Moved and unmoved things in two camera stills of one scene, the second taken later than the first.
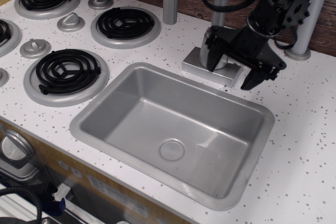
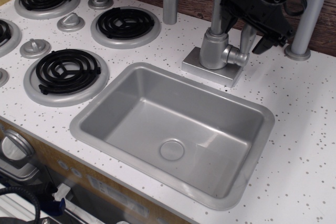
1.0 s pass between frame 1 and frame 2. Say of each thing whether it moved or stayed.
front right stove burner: stayed
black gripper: moved
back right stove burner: stayed
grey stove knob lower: stayed
